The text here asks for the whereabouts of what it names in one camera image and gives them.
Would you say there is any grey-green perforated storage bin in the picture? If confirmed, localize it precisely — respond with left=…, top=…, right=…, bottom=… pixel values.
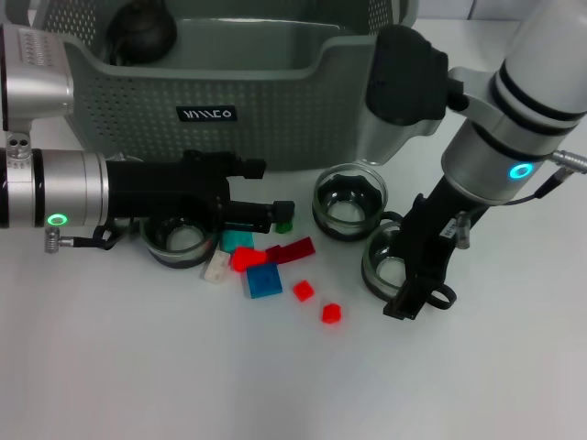
left=59, top=0, right=418, bottom=173

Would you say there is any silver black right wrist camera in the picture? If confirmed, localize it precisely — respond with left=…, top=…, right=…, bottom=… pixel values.
left=355, top=25, right=450, bottom=166

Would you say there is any teal toy brick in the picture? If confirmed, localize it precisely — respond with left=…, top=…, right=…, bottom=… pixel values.
left=218, top=228, right=256, bottom=253

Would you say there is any red sloped toy block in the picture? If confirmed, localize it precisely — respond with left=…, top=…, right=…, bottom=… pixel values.
left=230, top=246, right=268, bottom=274

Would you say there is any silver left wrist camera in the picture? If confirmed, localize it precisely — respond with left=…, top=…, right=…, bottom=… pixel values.
left=0, top=25, right=77, bottom=132

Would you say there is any dark red flat brick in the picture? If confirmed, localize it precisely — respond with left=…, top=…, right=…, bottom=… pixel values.
left=264, top=236, right=316, bottom=266

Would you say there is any small red toy block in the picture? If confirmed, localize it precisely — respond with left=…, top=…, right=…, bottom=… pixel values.
left=293, top=280, right=316, bottom=303
left=320, top=302, right=344, bottom=325

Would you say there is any blue square toy brick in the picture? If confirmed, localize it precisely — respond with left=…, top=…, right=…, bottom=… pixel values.
left=246, top=263, right=283, bottom=300

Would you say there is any white long toy brick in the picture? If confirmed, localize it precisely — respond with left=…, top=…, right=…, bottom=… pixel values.
left=199, top=250, right=231, bottom=286

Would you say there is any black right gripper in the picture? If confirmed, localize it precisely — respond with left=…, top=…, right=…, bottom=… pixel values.
left=383, top=176, right=487, bottom=322

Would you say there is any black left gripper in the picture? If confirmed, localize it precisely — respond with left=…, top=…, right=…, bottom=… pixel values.
left=105, top=149, right=295, bottom=232

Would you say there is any black round teapot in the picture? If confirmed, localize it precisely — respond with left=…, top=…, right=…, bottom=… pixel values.
left=105, top=0, right=179, bottom=65

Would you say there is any right arm cable with plug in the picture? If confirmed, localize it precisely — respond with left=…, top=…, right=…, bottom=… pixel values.
left=458, top=148, right=587, bottom=248

